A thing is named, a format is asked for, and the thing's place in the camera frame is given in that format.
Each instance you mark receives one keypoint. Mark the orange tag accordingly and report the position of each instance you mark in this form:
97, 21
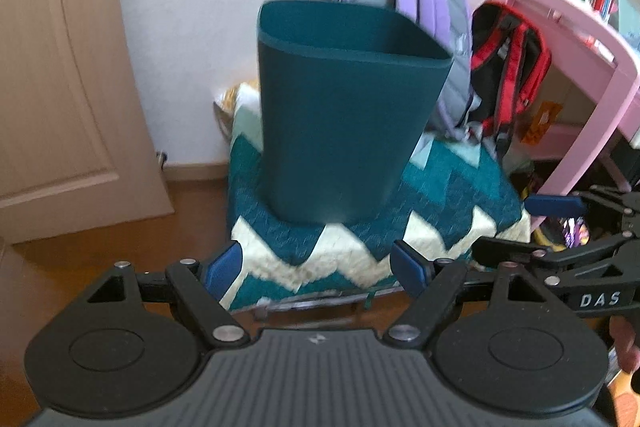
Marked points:
542, 122

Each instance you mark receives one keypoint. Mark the pink desk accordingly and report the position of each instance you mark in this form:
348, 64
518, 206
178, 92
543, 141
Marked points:
555, 7

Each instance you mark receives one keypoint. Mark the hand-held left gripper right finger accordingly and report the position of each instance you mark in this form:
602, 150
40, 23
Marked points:
407, 268

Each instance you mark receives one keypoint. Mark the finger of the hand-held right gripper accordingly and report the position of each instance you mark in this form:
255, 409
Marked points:
555, 205
510, 251

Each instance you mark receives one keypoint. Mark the purple shiny packet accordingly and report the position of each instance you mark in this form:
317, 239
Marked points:
572, 232

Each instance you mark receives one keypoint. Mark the person's right hand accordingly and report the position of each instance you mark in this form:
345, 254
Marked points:
626, 347

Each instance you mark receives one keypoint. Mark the small door stopper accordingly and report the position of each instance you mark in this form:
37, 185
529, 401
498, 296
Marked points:
161, 158

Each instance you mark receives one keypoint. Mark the yellow patterned pillow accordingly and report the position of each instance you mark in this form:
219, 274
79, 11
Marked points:
227, 99

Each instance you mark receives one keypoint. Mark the wooden door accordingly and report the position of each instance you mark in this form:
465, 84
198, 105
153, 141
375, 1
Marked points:
60, 82

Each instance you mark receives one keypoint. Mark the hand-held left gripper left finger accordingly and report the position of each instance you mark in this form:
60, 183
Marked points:
223, 268

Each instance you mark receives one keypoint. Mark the red black backpack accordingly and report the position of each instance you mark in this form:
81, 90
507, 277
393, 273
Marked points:
505, 72

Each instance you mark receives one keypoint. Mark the dark teal trash bin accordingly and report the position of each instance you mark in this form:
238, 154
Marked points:
330, 132

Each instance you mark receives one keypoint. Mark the teal white zigzag blanket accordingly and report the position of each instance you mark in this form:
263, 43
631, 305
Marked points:
450, 192

